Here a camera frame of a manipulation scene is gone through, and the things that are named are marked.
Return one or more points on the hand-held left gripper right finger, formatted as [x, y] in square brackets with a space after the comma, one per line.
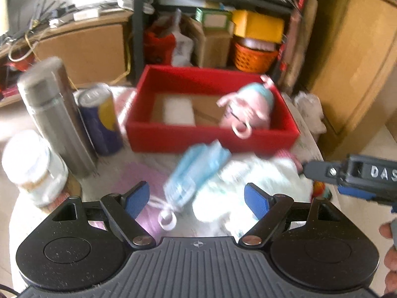
[256, 201]

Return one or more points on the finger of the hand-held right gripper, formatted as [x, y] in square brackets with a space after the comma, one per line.
[356, 192]
[322, 171]

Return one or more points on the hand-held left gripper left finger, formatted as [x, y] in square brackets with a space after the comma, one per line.
[137, 199]

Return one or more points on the purple fluffy cloth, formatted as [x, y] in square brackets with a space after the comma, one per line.
[149, 222]

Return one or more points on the red cardboard box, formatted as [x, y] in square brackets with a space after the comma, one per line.
[214, 136]

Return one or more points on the pink plush doll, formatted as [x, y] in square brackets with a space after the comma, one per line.
[248, 108]

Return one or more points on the white sponge block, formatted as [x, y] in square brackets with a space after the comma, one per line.
[178, 110]

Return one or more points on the person's right hand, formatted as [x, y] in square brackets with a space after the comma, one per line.
[390, 265]

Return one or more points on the floral tablecloth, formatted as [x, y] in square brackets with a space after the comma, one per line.
[139, 164]

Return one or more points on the crumpled white plastic bag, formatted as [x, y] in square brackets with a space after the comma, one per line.
[310, 110]

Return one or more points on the blue yellow drink can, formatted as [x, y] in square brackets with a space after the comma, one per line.
[102, 121]

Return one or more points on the glass jar with label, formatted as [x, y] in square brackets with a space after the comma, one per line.
[34, 167]

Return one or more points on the stainless steel thermos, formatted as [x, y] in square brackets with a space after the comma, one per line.
[55, 118]

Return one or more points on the wooden wardrobe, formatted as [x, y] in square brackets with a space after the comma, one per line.
[353, 56]

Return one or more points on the orange plastic basket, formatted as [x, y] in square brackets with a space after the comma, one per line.
[254, 57]

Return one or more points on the red bag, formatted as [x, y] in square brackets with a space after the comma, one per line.
[159, 45]

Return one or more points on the brown cardboard box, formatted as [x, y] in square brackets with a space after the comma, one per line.
[214, 48]

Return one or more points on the yellow box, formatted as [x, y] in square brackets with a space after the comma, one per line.
[259, 24]

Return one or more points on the wooden desk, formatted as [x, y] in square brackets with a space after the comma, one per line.
[80, 49]

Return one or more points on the black metal shelf rack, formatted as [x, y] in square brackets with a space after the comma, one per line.
[139, 31]

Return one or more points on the green white box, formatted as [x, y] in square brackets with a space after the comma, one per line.
[214, 18]

